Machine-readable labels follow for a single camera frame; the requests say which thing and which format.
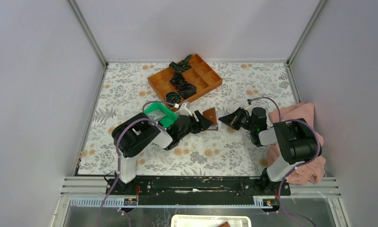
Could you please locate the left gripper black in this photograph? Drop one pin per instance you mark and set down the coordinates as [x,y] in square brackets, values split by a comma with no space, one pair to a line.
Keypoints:
[201,124]

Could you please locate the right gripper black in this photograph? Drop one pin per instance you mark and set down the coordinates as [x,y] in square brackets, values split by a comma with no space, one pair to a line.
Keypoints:
[232,119]

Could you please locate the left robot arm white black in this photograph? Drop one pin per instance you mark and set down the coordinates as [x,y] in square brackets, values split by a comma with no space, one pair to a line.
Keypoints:
[133,136]

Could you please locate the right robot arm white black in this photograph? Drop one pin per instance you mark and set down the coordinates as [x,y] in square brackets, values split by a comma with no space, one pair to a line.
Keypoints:
[279,133]

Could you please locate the green plastic card box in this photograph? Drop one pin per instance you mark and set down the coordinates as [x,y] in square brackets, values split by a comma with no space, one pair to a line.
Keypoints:
[160,113]

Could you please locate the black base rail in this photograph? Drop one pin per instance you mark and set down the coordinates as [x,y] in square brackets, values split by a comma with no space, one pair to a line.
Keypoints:
[198,190]

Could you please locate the brown leather card holder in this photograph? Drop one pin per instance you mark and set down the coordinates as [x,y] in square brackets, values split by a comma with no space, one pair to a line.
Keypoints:
[210,114]

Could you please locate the black items in tray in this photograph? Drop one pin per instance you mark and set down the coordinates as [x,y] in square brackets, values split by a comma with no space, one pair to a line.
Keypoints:
[182,86]

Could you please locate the pink crumpled cloth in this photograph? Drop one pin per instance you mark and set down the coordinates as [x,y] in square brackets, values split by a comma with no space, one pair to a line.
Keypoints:
[301,149]

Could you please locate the orange wooden compartment tray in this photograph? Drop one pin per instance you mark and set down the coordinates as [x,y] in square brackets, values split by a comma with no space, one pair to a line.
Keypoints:
[201,75]

